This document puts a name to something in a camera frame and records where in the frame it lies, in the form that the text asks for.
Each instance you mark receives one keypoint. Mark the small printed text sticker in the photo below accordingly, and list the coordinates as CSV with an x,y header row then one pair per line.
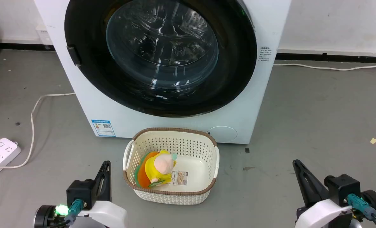
x,y
265,54

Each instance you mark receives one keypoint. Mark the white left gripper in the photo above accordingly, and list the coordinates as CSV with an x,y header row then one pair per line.
x,y
107,213

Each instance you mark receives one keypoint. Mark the white front-load washing machine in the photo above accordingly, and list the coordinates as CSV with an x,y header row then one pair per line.
x,y
175,125

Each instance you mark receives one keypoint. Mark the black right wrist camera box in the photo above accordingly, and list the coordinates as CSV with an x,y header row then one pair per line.
x,y
341,189

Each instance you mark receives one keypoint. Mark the cream perforated laundry basket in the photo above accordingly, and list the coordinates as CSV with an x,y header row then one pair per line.
x,y
175,196

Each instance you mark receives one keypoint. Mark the round black glass washer door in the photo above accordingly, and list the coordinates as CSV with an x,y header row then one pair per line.
x,y
237,63

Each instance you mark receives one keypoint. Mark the round white filter cover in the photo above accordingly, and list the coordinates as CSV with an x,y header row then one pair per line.
x,y
223,134

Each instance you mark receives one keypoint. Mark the yellow and orange plush doll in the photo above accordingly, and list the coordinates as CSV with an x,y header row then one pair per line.
x,y
158,169

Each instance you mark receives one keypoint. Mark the blue energy label sticker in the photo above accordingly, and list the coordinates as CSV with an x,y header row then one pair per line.
x,y
103,128

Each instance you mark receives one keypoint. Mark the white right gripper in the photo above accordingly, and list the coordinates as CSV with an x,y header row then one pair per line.
x,y
321,215

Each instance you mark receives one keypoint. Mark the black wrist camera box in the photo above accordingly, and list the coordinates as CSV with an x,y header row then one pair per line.
x,y
80,193
341,189

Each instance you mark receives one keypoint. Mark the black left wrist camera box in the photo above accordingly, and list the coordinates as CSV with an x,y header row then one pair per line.
x,y
80,193

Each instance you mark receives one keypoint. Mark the paper label inside basket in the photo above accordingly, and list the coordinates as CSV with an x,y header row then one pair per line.
x,y
179,178

